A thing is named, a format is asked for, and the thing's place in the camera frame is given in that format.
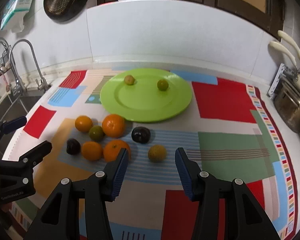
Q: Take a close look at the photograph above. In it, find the cream handle lower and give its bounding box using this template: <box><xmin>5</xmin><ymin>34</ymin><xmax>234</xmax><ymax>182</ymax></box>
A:
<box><xmin>269</xmin><ymin>41</ymin><xmax>297</xmax><ymax>67</ymax></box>

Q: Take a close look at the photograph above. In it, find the steel pot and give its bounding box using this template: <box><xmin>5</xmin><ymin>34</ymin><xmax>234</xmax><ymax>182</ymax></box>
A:
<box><xmin>274</xmin><ymin>76</ymin><xmax>300</xmax><ymax>133</ymax></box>

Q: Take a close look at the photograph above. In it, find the steel sink basin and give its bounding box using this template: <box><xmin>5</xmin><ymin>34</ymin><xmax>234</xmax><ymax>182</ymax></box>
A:
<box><xmin>0</xmin><ymin>87</ymin><xmax>46</xmax><ymax>131</ymax></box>

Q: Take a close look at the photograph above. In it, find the colourful patterned table mat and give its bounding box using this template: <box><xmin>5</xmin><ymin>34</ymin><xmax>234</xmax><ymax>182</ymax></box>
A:
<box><xmin>5</xmin><ymin>69</ymin><xmax>298</xmax><ymax>239</ymax></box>

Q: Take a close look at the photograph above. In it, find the small orange upper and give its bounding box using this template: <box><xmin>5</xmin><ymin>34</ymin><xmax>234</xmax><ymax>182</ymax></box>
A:
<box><xmin>75</xmin><ymin>115</ymin><xmax>93</xmax><ymax>133</ymax></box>

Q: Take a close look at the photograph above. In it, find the large orange upper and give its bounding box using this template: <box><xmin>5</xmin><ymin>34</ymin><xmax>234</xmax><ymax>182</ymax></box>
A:
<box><xmin>102</xmin><ymin>114</ymin><xmax>126</xmax><ymax>138</ymax></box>

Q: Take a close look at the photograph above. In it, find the small orange lower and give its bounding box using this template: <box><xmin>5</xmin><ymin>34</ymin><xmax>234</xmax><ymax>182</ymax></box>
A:
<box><xmin>81</xmin><ymin>141</ymin><xmax>103</xmax><ymax>161</ymax></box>

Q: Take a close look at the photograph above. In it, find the cream handle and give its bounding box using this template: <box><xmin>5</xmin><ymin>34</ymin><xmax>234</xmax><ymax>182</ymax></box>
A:
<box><xmin>269</xmin><ymin>41</ymin><xmax>297</xmax><ymax>67</ymax></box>
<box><xmin>277</xmin><ymin>30</ymin><xmax>300</xmax><ymax>59</ymax></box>

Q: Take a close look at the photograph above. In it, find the black frying pan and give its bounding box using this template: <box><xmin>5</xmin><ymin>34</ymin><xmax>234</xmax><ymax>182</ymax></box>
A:
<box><xmin>43</xmin><ymin>0</ymin><xmax>94</xmax><ymax>23</ymax></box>

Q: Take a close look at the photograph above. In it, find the small yellow-brown fruit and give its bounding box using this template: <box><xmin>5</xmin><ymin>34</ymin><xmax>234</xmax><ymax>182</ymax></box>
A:
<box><xmin>124</xmin><ymin>75</ymin><xmax>135</xmax><ymax>86</ymax></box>

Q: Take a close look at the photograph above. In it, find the green round plate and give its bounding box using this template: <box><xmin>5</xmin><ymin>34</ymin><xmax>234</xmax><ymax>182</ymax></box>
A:
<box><xmin>100</xmin><ymin>68</ymin><xmax>193</xmax><ymax>123</ymax></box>

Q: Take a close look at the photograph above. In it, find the large orange lower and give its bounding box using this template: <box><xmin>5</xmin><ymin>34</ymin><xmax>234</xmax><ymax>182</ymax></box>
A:
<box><xmin>103</xmin><ymin>140</ymin><xmax>131</xmax><ymax>163</ymax></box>

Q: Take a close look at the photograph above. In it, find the yellow-green spotted fruit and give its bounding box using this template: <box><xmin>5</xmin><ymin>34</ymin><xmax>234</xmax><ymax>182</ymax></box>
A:
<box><xmin>148</xmin><ymin>145</ymin><xmax>167</xmax><ymax>163</ymax></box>

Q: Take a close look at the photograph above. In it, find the dark purple plum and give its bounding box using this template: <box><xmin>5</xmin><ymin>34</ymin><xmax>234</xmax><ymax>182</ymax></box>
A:
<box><xmin>131</xmin><ymin>127</ymin><xmax>151</xmax><ymax>144</ymax></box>

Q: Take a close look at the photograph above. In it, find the chrome faucet right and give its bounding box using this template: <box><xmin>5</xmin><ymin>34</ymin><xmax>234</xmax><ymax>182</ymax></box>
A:
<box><xmin>8</xmin><ymin>37</ymin><xmax>51</xmax><ymax>96</ymax></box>

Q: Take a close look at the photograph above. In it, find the green lime fruit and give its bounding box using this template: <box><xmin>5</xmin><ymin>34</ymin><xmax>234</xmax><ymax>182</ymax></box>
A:
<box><xmin>157</xmin><ymin>79</ymin><xmax>169</xmax><ymax>91</ymax></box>

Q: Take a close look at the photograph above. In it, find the small orange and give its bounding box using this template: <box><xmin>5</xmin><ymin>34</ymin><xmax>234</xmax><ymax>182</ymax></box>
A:
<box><xmin>81</xmin><ymin>141</ymin><xmax>103</xmax><ymax>161</ymax></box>
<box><xmin>75</xmin><ymin>115</ymin><xmax>93</xmax><ymax>133</ymax></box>

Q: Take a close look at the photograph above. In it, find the cream handle upper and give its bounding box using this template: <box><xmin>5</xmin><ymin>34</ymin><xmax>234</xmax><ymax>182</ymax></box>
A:
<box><xmin>277</xmin><ymin>30</ymin><xmax>300</xmax><ymax>59</ymax></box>

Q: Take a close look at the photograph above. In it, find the large orange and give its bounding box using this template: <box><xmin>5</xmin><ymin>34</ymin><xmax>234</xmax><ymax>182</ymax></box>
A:
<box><xmin>103</xmin><ymin>140</ymin><xmax>131</xmax><ymax>163</ymax></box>
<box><xmin>102</xmin><ymin>114</ymin><xmax>126</xmax><ymax>138</ymax></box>

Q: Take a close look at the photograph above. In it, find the white rack bracket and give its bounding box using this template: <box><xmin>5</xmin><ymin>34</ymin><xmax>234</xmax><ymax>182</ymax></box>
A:
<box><xmin>267</xmin><ymin>63</ymin><xmax>286</xmax><ymax>100</ymax></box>

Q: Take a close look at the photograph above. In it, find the small green citrus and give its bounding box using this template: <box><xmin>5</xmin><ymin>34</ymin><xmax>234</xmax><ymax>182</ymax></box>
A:
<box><xmin>88</xmin><ymin>125</ymin><xmax>105</xmax><ymax>142</ymax></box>

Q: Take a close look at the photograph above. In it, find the small dark plum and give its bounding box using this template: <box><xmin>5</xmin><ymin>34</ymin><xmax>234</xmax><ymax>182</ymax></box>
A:
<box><xmin>66</xmin><ymin>138</ymin><xmax>81</xmax><ymax>155</ymax></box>

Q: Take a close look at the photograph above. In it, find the teal white package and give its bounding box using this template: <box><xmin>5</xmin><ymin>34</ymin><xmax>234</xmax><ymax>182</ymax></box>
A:
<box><xmin>0</xmin><ymin>0</ymin><xmax>33</xmax><ymax>33</ymax></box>

